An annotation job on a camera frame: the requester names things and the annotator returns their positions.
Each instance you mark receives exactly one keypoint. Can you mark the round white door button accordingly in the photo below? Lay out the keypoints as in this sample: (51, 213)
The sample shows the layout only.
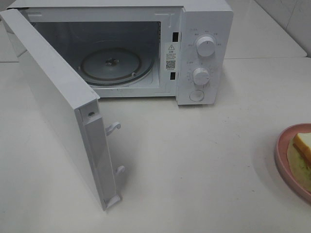
(197, 95)

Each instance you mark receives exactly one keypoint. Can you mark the white timer knob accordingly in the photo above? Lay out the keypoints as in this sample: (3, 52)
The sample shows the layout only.
(201, 76)

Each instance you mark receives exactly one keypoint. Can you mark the white microwave door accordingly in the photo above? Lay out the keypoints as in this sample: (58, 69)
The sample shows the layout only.
(69, 104)

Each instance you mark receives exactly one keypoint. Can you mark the pink round plate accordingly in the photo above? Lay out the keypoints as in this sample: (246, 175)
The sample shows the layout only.
(282, 163)

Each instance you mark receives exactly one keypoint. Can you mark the white bread sandwich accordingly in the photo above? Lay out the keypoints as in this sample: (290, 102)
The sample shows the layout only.
(299, 159)

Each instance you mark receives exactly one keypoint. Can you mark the glass microwave turntable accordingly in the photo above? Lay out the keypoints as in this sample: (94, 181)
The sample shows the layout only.
(118, 64)

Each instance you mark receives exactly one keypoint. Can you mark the white warning label sticker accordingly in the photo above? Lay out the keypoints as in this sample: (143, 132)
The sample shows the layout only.
(170, 56)

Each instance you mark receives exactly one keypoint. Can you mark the white microwave oven body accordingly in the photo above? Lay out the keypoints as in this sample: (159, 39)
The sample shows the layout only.
(76, 28)

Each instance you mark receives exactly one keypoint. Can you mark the upper white power knob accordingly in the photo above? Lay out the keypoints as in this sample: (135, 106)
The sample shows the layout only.
(205, 46)

